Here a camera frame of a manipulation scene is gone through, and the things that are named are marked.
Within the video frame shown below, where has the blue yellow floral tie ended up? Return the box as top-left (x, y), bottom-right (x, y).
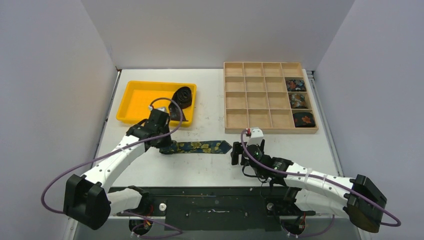
top-left (159, 140), bottom-right (233, 155)

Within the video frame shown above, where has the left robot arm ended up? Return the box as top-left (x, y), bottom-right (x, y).
top-left (63, 107), bottom-right (172, 230)

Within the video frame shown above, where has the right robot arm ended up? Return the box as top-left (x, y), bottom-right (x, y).
top-left (230, 142), bottom-right (387, 233)

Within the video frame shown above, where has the black patterned tie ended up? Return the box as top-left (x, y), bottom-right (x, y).
top-left (168, 86), bottom-right (193, 122)

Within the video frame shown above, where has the rolled tie bottom slot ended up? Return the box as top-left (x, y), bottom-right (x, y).
top-left (292, 111), bottom-right (316, 128)

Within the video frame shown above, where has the rolled tie slot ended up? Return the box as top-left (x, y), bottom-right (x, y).
top-left (292, 111), bottom-right (316, 128)
top-left (289, 93), bottom-right (308, 109)
top-left (285, 78), bottom-right (307, 92)

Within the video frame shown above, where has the wooden compartment box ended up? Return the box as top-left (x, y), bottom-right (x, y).
top-left (223, 61), bottom-right (319, 134)

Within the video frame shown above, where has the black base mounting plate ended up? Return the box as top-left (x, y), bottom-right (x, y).
top-left (132, 185), bottom-right (315, 232)

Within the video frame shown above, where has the rolled tie middle slot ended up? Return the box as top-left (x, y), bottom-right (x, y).
top-left (289, 93), bottom-right (308, 109)

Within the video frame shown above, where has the rolled tie top slot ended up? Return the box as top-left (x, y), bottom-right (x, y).
top-left (285, 78), bottom-right (307, 92)

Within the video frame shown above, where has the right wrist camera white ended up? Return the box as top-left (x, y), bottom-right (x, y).
top-left (245, 127), bottom-right (264, 146)

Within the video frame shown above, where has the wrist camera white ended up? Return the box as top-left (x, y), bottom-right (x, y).
top-left (245, 127), bottom-right (264, 146)
top-left (148, 105), bottom-right (169, 115)

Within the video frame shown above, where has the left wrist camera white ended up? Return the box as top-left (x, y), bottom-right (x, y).
top-left (148, 105), bottom-right (169, 115)

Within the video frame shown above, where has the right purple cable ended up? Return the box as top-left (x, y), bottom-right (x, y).
top-left (240, 129), bottom-right (402, 238)

